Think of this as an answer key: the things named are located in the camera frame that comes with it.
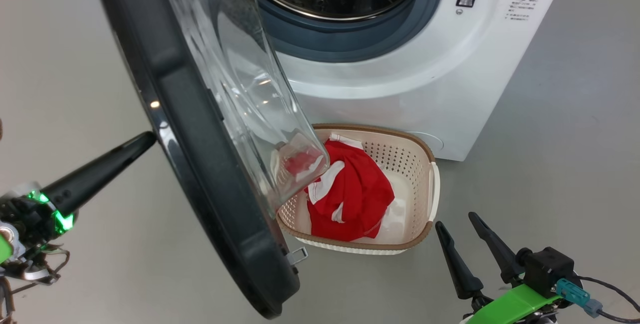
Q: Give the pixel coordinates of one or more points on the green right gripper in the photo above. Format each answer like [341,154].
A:
[510,306]

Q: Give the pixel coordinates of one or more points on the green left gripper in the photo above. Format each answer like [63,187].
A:
[27,224]

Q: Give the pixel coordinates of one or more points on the dark grey washer door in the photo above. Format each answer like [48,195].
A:
[200,154]

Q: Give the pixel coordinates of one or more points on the red garment with white trim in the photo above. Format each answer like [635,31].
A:
[360,179]

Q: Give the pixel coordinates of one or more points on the cream perforated laundry basket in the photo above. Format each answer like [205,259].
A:
[415,184]

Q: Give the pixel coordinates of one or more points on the white front-load washing machine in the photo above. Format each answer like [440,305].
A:
[400,74]

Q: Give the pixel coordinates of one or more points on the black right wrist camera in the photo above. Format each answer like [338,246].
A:
[547,269]

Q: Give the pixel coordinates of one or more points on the teal right camera connector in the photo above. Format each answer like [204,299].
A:
[577,296]

